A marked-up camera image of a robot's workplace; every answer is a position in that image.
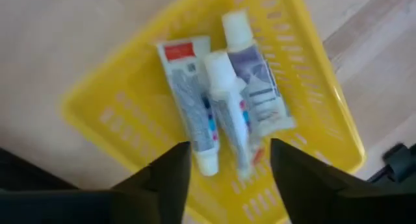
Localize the yellow plastic basket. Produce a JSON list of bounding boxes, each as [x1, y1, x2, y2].
[[60, 0, 367, 224]]

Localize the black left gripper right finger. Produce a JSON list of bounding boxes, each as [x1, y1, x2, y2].
[[270, 138, 416, 224]]

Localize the white purple toothpaste tube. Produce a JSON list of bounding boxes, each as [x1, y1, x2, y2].
[[221, 9, 296, 137]]

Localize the white toothpaste tube red end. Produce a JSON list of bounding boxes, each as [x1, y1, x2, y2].
[[203, 51, 266, 181], [155, 35, 222, 178]]

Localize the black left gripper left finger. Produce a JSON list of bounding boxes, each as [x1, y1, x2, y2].
[[107, 140, 193, 224]]

